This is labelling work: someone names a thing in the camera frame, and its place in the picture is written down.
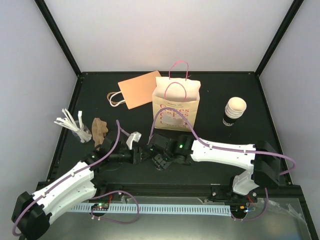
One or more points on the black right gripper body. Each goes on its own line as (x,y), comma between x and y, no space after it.
(159,162)

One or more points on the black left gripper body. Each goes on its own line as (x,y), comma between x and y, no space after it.
(136,159)

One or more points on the brown pulp cup carriers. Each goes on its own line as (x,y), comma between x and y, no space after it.
(99,131)

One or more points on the cream cakes paper bag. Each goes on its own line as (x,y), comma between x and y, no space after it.
(175,102)

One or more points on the stack of paper cups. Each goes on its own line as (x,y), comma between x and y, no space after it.
(234,109)

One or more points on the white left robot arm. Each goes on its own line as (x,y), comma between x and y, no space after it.
(34,213)

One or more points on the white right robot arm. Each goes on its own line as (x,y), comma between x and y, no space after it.
(260,164)

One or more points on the white straws bundle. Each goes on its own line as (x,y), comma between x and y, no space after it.
(77,127)

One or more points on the plain brown paper bag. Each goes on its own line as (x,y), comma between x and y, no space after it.
(136,91)

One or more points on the light blue cable duct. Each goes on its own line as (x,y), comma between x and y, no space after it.
(156,209)

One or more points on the black frame post left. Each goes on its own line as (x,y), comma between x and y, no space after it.
(48,17)

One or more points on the black frame post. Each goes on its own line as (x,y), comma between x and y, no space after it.
(283,27)
(48,17)

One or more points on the black frame post right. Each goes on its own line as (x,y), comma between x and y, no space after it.
(283,27)

